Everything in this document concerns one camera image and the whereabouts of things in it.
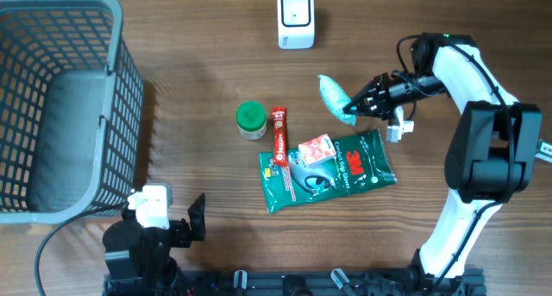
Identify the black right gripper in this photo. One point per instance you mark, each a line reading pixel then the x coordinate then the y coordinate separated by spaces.
pixel 377 92

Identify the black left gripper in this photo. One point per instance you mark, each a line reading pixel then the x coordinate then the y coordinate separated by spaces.
pixel 183 237

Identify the mint green wipes pack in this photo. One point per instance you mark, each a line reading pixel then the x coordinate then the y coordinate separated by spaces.
pixel 335 99

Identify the green 3M gloves pack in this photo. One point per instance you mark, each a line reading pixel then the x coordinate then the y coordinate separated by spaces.
pixel 360 165

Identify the small red white box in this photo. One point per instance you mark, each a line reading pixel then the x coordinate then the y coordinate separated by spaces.
pixel 317 150

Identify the red sachet stick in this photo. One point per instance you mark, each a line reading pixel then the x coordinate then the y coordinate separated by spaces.
pixel 279 129

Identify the green lid jar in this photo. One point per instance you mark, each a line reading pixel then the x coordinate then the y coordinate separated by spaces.
pixel 251 118

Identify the green medicine box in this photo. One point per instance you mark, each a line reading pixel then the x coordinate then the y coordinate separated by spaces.
pixel 544 151

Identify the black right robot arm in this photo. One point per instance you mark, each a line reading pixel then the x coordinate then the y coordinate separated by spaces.
pixel 491 155

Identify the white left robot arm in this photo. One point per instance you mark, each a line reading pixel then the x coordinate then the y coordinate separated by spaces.
pixel 138 258

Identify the white barcode scanner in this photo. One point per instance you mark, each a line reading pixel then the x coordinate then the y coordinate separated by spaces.
pixel 296 24

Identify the grey plastic basket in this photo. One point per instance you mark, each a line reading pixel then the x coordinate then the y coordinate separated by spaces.
pixel 71 103

